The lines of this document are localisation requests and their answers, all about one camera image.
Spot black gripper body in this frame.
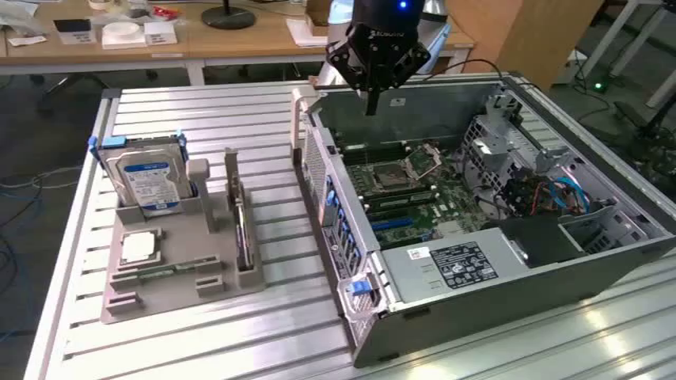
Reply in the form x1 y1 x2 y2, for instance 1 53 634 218
345 0 424 90

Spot graphics card with fan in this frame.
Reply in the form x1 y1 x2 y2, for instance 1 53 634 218
221 146 254 275

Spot white paper stack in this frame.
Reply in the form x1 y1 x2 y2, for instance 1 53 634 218
284 17 329 48

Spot brown cardboard box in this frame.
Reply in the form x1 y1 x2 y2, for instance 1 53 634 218
304 0 333 28

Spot wooden desk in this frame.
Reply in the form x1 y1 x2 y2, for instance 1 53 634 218
0 0 476 86

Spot wooden cabinet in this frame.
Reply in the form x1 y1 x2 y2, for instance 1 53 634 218
445 0 606 91

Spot black RAM slots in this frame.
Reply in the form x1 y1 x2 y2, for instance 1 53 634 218
337 141 408 158

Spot black round lamp base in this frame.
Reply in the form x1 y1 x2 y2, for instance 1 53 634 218
200 0 257 30

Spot metal socket cover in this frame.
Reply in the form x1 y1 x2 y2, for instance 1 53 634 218
402 143 445 177

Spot metal drive cage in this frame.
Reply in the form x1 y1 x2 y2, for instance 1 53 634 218
458 112 574 187

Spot CPU socket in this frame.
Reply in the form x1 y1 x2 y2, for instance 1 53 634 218
368 164 410 193

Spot white floor box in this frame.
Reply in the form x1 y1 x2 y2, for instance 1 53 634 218
562 49 590 86

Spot small white labelled box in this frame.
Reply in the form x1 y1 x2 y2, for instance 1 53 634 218
142 21 180 47

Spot red packet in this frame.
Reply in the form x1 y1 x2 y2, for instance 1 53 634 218
149 4 180 21

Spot white box holding tape roll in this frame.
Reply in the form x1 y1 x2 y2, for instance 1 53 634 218
100 21 149 51

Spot black chair base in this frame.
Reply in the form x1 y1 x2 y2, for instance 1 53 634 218
612 101 676 167

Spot hard disk with blue carrier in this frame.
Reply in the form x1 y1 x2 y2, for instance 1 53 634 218
86 129 198 218

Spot grey power supply with label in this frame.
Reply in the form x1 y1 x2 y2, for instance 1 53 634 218
377 227 532 314

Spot silver CPU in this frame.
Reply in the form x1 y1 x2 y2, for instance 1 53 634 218
120 232 160 264

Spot clear plastic bag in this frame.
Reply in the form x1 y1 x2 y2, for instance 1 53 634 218
0 0 49 36

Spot open grey PC case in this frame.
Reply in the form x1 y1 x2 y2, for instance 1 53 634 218
289 70 676 369

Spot green RAM stick bare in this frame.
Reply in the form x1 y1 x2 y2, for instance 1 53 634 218
118 259 218 280

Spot grey parts rack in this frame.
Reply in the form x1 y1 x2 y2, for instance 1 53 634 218
98 158 268 325

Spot thin black cable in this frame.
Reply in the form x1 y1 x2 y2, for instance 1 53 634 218
432 59 505 82

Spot red wire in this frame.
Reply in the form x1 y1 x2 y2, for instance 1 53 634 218
529 180 548 217

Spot blue wire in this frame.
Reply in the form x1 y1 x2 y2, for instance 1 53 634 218
546 177 592 217

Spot white table frame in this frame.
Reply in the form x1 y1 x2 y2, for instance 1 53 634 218
574 0 676 108

